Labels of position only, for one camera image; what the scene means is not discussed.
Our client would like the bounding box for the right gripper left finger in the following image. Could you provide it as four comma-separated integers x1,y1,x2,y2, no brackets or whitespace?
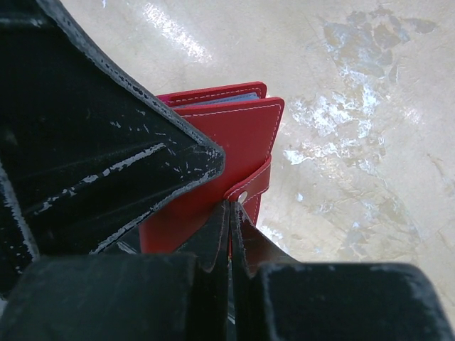
1,202,230,340

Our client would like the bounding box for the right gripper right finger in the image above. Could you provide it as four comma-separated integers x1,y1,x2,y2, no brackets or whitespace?
230,203,454,340

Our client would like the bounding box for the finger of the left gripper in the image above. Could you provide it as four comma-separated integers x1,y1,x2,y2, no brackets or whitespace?
1,1,225,284

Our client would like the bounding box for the red leather card holder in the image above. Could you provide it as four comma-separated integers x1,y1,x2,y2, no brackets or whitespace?
139,82,284,253

